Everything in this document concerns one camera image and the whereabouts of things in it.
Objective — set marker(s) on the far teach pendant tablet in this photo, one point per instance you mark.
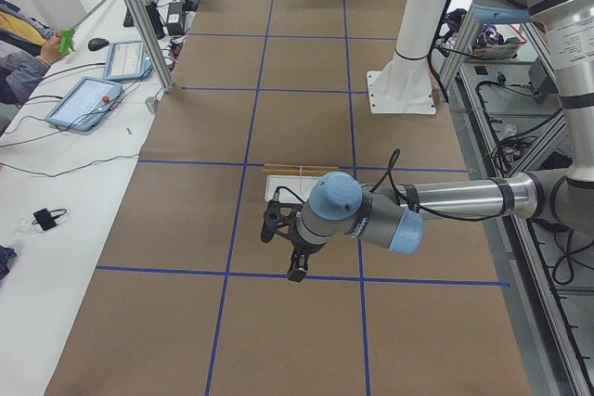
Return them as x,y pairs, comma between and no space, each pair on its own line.
126,61

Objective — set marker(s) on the white towel rack tray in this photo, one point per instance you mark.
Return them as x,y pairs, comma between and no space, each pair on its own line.
295,189

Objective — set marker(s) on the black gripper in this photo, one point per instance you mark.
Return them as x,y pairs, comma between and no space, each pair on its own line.
303,248

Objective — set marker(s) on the black computer mouse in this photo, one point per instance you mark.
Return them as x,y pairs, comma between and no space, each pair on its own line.
96,44

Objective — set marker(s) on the white camera mast base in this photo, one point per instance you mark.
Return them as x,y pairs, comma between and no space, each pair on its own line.
404,86

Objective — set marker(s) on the aluminium frame post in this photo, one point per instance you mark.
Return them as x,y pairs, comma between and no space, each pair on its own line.
147,34

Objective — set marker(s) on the teach pendant tablet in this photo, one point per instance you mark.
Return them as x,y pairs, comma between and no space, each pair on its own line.
126,61
85,105

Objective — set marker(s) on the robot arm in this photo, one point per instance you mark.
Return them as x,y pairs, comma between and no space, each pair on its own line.
392,216

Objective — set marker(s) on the black power adapter box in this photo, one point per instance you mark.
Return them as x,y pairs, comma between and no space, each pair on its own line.
175,21

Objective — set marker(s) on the green plastic toy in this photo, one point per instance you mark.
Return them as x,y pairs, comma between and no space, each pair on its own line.
66,43

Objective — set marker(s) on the near teach pendant tablet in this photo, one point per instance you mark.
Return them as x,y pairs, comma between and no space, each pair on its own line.
85,105

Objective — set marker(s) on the inner wooden rack bar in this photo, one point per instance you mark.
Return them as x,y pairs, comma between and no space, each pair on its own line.
296,171

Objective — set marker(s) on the person in grey jacket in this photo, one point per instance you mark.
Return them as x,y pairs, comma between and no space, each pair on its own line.
28,50

